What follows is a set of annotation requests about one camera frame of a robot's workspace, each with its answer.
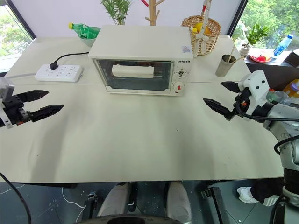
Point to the white power strip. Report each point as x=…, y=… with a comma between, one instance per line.
x=60, y=73

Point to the orange juice bottle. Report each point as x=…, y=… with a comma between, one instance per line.
x=293, y=88

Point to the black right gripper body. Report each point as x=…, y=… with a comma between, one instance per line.
x=241, y=102

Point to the white toaster oven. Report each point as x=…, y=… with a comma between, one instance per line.
x=140, y=42

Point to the wooden coat rack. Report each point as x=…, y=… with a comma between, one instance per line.
x=152, y=11

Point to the straight wooden stick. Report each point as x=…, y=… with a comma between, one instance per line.
x=232, y=52

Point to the metal cup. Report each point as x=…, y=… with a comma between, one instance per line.
x=223, y=68

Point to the plate with red fruit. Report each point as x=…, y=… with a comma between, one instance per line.
x=260, y=57

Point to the black and white shoe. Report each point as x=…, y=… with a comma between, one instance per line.
x=266, y=192

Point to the tall green leafy plant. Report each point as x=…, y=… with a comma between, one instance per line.
x=118, y=10

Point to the blue water bottle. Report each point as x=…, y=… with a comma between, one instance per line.
x=282, y=45

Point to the orange fruit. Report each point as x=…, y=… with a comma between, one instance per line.
x=207, y=30

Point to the green plastic bottle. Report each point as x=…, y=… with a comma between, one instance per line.
x=85, y=30

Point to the short wooden stick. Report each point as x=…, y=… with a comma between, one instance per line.
x=238, y=58

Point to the pale green bowl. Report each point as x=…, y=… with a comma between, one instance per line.
x=88, y=41

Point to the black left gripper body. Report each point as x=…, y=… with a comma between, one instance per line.
x=15, y=109

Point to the wicker basket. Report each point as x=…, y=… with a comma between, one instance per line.
x=210, y=44

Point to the small potted plant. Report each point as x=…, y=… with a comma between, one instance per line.
x=253, y=35

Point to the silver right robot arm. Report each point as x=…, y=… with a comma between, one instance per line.
x=283, y=121

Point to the black table frame leg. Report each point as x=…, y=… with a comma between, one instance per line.
x=216, y=203
x=91, y=200

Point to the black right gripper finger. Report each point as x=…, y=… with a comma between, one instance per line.
x=233, y=86
x=219, y=107

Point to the dark box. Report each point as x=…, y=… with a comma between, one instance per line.
x=293, y=58

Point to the clear plastic bottle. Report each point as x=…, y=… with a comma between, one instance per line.
x=279, y=96

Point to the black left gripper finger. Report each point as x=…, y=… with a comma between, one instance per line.
x=46, y=112
x=35, y=95

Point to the white knob with red switch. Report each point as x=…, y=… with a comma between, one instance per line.
x=179, y=87

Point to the grey rounded shape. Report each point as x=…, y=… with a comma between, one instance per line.
x=178, y=200
x=114, y=200

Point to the yellow lemon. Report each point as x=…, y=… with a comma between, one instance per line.
x=198, y=27

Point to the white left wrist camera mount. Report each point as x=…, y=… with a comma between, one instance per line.
x=5, y=87

